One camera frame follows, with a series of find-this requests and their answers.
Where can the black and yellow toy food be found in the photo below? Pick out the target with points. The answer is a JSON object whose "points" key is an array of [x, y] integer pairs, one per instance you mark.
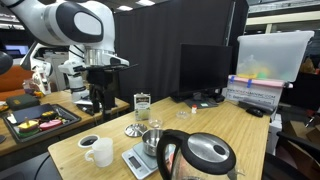
{"points": [[48, 114]]}

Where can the clear petri dish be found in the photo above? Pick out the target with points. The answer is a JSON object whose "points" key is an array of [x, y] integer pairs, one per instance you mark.
{"points": [[182, 115]]}

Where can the white printed cardboard box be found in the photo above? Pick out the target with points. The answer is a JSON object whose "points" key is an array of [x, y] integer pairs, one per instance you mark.
{"points": [[253, 96]]}

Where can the black computer mouse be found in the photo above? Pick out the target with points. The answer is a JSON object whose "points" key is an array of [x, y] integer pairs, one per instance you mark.
{"points": [[255, 112]]}

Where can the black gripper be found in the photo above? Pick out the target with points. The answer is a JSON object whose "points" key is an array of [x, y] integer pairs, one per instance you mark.
{"points": [[101, 80]]}

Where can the white digital kitchen scale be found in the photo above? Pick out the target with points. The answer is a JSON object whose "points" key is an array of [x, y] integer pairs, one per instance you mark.
{"points": [[136, 161]]}

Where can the black computer monitor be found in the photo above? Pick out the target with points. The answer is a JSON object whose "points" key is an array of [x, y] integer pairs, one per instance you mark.
{"points": [[205, 70]]}

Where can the green and white carton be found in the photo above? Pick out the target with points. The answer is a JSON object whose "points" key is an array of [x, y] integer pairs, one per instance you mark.
{"points": [[142, 106]]}

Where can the dark green pouch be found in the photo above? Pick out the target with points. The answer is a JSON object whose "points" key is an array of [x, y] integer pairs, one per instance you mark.
{"points": [[22, 101]]}

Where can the pink toy food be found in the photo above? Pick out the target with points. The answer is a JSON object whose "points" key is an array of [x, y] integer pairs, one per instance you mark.
{"points": [[50, 125]]}

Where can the black plastic tray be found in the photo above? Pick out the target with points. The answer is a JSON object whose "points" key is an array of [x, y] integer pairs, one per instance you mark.
{"points": [[71, 118]]}

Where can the brown cardboard box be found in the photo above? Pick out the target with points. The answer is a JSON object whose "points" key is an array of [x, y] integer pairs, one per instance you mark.
{"points": [[300, 131]]}

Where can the translucent plastic storage bin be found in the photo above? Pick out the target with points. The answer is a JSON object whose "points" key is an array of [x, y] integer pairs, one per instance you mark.
{"points": [[275, 56]]}

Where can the black office chair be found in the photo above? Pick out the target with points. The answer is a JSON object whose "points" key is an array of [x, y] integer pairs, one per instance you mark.
{"points": [[293, 150]]}

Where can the small white bottle red cap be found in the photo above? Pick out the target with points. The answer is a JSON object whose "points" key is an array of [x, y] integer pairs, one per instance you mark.
{"points": [[194, 110]]}

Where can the ceiling light panel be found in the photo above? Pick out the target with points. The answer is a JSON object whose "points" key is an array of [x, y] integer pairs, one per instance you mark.
{"points": [[145, 2], [124, 8]]}

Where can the yellow and brown toy food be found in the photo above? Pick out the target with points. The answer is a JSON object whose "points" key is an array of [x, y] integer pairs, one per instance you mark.
{"points": [[28, 128]]}

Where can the white plastic mug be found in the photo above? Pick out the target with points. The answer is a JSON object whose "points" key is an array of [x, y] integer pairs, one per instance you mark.
{"points": [[101, 153]]}

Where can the black curtain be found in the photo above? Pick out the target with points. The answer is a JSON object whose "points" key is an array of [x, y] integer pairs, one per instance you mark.
{"points": [[150, 46]]}

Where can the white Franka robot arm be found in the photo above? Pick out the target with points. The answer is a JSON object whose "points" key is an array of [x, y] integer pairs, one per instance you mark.
{"points": [[63, 23]]}

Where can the orange sofa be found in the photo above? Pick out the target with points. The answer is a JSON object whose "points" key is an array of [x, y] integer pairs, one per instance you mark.
{"points": [[11, 81]]}

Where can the pink board with blue tape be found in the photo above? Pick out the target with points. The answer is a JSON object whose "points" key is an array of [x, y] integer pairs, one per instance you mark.
{"points": [[263, 82]]}

